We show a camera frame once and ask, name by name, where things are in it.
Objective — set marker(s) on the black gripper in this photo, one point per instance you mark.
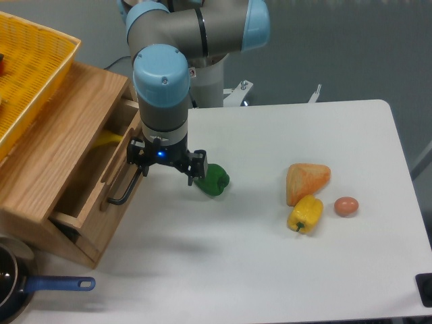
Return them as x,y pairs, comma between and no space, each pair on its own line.
168,149

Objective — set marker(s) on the wooden top drawer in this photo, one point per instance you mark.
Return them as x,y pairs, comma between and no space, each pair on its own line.
82,212

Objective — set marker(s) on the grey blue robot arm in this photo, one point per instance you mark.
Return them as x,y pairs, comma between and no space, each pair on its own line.
163,39

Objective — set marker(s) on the wooden drawer cabinet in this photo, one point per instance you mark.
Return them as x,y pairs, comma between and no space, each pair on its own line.
38,170

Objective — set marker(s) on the green bell pepper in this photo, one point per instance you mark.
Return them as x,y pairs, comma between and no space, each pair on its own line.
215,181

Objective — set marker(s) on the yellow banana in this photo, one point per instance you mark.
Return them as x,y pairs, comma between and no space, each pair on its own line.
106,137

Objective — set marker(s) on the orange bread wedge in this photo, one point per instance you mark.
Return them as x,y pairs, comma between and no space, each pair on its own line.
303,179

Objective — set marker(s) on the yellow bell pepper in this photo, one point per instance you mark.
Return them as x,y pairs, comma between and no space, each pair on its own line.
305,215

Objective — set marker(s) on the yellow plastic basket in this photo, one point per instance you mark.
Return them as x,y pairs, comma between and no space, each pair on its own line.
35,62

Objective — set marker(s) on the brown egg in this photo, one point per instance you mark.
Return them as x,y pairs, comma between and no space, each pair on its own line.
346,206

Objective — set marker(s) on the black corner clamp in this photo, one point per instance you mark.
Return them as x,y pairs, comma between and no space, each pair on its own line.
424,283

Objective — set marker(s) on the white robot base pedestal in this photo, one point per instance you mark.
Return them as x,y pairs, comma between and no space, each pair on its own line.
207,85

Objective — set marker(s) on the blue handled frying pan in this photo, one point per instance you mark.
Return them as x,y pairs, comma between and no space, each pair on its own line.
20,279

